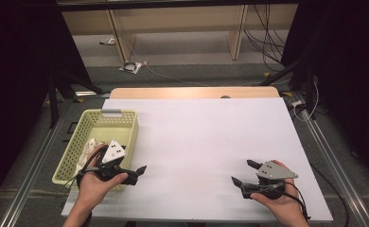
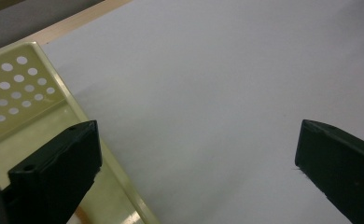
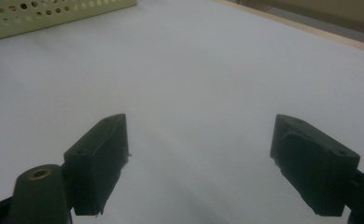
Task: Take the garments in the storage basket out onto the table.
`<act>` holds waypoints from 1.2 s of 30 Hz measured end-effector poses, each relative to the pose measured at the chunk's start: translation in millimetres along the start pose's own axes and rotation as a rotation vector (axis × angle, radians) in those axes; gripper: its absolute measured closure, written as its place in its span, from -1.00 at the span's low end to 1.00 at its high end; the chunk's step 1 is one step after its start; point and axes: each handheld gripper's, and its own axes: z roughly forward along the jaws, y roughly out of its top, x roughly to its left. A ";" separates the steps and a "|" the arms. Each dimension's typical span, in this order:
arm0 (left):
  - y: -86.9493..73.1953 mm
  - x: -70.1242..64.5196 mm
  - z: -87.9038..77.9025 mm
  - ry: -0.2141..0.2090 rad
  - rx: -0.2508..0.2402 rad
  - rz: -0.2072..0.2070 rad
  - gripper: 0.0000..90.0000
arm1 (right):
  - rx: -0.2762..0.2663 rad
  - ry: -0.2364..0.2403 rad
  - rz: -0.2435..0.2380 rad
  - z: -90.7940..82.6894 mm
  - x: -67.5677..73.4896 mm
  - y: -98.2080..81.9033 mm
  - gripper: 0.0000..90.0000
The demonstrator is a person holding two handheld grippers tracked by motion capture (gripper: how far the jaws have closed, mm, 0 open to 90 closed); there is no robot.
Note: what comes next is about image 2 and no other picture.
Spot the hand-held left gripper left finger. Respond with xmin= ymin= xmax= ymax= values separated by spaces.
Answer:
xmin=2 ymin=120 xmax=103 ymax=224

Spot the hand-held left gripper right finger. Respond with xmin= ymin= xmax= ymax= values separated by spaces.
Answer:
xmin=295 ymin=119 xmax=364 ymax=224

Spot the pale green plastic basket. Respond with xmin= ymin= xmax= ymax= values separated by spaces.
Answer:
xmin=0 ymin=41 xmax=161 ymax=224

